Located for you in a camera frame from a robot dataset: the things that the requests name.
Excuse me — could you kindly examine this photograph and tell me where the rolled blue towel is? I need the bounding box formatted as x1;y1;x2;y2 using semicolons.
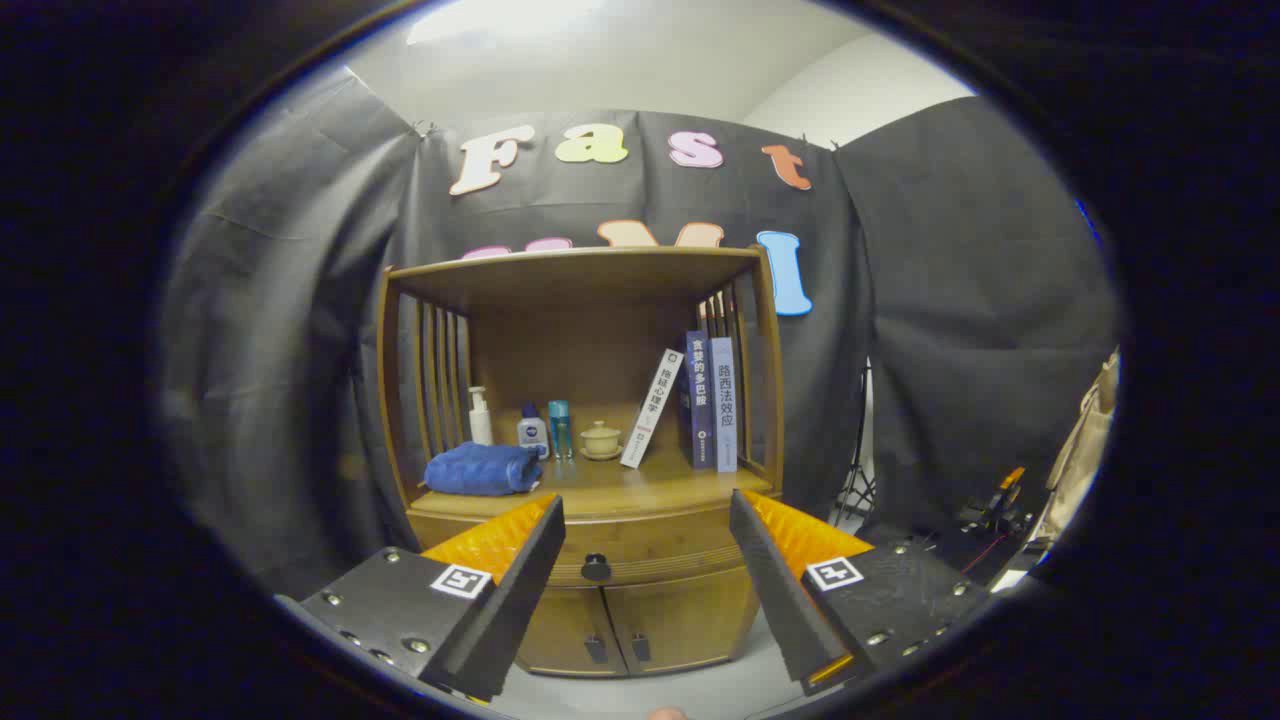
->
424;442;544;498

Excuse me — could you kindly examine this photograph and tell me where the wooden cabinet door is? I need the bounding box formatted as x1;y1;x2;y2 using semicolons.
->
515;585;629;679
603;568;759;676

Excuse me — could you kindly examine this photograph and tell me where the beige bag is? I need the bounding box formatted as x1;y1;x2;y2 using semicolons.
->
1045;350;1119;541

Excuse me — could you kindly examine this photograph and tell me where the black backdrop cloth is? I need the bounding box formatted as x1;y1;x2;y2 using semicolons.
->
160;70;1121;601

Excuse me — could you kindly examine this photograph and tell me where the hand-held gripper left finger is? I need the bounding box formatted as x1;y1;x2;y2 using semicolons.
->
275;493;567;704

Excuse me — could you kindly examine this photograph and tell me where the light purple book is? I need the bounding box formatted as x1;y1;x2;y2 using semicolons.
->
710;336;739;474

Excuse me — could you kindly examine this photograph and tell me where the white bottle with blue cap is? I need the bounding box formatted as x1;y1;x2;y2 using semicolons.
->
517;403;550;459

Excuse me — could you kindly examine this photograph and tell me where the white book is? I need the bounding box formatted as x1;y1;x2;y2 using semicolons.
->
620;348;686;470

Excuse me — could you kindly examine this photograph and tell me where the beige lidded teacup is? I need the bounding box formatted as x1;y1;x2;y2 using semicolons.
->
579;421;624;462

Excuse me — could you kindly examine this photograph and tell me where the orange black gripper tool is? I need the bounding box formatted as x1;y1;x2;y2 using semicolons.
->
960;467;1031;541

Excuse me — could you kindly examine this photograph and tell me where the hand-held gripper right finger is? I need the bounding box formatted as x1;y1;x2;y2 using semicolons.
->
728;488;993;698

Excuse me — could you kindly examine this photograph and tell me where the wooden cabinet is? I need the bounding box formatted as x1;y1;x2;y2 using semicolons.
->
375;245;786;681

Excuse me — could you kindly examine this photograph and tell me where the red cable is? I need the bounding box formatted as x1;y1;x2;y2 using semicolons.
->
958;533;1009;577

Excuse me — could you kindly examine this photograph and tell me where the wooden countertop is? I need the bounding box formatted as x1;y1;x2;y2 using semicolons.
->
410;455;776;521

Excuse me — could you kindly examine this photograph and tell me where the dark blue book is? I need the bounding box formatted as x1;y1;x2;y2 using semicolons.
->
686;331;717;471

